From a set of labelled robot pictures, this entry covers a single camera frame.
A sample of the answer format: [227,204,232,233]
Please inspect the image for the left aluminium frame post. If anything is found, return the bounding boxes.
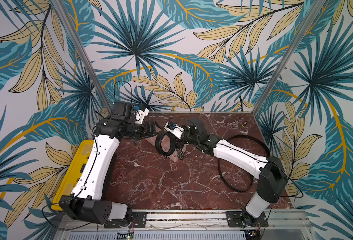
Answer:
[51,0,112,115]

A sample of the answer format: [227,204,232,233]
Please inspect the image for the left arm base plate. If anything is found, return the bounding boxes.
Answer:
[104,212,147,229]

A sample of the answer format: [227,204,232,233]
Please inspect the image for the aluminium frame post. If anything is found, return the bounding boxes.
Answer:
[251,0,326,118]
[51,0,112,115]

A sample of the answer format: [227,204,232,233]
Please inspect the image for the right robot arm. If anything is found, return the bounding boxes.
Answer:
[164,119,289,223]

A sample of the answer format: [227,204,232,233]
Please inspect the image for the yellow tool case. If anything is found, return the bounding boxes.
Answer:
[53,140,94,203]

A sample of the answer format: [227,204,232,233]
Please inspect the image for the aluminium front rail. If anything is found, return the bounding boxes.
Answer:
[54,209,316,240]

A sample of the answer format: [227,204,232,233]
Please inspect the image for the pink compartment storage tray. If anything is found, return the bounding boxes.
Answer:
[145,136,179,162]

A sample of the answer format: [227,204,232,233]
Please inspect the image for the right aluminium frame post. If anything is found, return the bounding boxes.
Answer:
[251,0,326,118]

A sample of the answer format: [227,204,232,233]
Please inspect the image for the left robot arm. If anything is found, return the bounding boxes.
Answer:
[58,102,156,225]

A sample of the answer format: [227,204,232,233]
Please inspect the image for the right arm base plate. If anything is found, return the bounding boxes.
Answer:
[225,210,268,229]

